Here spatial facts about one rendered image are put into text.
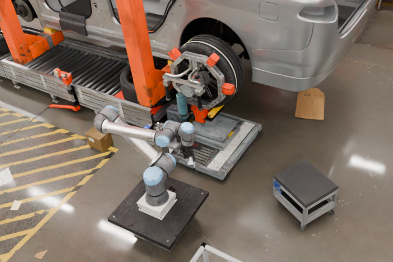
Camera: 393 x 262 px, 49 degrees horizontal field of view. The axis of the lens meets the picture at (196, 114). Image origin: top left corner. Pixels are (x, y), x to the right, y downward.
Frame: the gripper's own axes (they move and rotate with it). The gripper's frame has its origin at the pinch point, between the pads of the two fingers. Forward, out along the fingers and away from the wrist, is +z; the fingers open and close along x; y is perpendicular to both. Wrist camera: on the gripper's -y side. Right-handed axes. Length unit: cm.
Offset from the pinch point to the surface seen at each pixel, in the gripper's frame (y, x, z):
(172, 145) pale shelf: -1, -47, 23
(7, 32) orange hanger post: 110, -267, -9
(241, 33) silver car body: -79, -71, -58
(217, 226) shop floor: -13, 21, 65
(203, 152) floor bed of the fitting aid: -38, -62, 61
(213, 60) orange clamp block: -46, -57, -48
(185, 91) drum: -24, -66, -17
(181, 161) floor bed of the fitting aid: -15, -63, 63
